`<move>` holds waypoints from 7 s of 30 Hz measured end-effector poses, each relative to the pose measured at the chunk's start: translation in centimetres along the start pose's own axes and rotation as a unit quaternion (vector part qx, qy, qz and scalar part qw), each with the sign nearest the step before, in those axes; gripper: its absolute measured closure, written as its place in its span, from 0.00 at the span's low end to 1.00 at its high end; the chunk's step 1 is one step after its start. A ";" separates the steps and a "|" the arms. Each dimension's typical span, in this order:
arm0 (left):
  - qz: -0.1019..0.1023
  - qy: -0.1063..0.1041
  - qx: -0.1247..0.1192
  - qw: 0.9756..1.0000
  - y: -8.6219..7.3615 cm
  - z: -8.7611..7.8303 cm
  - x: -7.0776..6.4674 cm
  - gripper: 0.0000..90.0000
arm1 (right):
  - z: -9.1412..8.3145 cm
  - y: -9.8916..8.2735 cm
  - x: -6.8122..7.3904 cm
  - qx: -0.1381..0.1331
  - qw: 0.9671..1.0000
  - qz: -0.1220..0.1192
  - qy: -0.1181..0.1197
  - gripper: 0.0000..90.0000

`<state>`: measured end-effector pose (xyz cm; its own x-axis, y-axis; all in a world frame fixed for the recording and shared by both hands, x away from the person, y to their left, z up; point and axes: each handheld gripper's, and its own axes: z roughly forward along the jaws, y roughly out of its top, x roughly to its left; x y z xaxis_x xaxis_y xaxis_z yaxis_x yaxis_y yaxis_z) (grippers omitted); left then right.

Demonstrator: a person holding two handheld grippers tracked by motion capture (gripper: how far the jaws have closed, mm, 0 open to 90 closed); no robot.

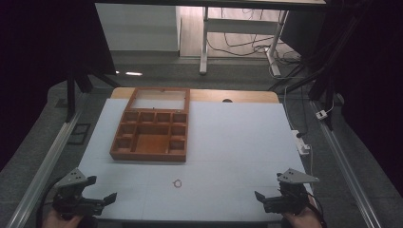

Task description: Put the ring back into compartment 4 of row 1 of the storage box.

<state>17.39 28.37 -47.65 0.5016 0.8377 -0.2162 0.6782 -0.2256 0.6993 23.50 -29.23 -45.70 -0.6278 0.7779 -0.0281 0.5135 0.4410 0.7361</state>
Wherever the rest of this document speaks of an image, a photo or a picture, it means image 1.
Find white power strip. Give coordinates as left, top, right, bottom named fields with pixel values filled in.
left=291, top=129, right=311, bottom=157

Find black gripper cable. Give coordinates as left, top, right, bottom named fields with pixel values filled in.
left=35, top=177, right=65, bottom=228
left=304, top=199, right=328, bottom=228

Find black floor frame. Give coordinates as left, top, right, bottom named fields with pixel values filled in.
left=67, top=123, right=92, bottom=146

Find person's left hand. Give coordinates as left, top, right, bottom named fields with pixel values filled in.
left=41, top=208, right=84, bottom=228

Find person's right hand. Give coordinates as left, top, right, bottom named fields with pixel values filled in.
left=281, top=204, right=323, bottom=228

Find black metal stand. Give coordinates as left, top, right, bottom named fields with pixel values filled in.
left=268, top=0, right=369, bottom=131
left=64, top=63, right=122, bottom=124

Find wooden compartment box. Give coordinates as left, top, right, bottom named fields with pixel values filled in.
left=109, top=86, right=191, bottom=163

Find white table mat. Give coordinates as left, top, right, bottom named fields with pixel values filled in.
left=77, top=97, right=314, bottom=223

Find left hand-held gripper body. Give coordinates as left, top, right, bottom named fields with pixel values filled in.
left=51, top=167, right=106, bottom=220

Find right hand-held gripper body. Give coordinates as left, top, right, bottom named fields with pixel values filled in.
left=262, top=168, right=320, bottom=217

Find black floor cables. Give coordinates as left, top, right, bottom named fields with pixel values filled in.
left=207, top=9, right=302, bottom=66

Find white desk frame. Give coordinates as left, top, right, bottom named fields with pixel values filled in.
left=199, top=6, right=290, bottom=77

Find aluminium rail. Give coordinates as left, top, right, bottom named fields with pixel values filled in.
left=309, top=100, right=383, bottom=228
left=5, top=108, right=84, bottom=228

